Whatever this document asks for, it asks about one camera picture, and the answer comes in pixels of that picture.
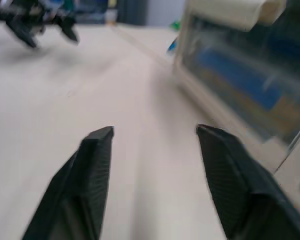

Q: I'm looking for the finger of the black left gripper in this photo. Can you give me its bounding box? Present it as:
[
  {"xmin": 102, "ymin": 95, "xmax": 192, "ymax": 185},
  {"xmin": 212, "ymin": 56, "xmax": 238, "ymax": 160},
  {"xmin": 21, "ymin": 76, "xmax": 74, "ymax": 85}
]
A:
[
  {"xmin": 56, "ymin": 18, "xmax": 80, "ymax": 46},
  {"xmin": 5, "ymin": 19, "xmax": 42, "ymax": 50}
]

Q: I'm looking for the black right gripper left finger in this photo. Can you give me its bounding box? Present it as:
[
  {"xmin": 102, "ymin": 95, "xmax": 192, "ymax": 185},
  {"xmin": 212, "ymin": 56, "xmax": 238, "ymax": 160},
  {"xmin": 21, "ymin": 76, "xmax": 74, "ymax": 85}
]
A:
[{"xmin": 21, "ymin": 126, "xmax": 115, "ymax": 240}]

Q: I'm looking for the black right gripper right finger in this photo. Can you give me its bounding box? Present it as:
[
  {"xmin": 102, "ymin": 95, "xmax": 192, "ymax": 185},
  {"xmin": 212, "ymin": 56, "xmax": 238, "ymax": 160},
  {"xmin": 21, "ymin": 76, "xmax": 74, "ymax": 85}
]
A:
[{"xmin": 195, "ymin": 124, "xmax": 300, "ymax": 240}]

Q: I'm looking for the cream toaster oven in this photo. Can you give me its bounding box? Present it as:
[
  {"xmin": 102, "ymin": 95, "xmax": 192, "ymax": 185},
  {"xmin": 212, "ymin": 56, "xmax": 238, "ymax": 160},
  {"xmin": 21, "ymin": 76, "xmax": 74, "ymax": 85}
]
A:
[{"xmin": 173, "ymin": 0, "xmax": 300, "ymax": 198}]

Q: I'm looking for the blue and green object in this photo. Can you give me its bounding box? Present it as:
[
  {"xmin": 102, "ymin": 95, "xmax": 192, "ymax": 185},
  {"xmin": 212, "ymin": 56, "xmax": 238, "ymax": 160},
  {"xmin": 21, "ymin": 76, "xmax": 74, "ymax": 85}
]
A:
[{"xmin": 166, "ymin": 19, "xmax": 183, "ymax": 57}]

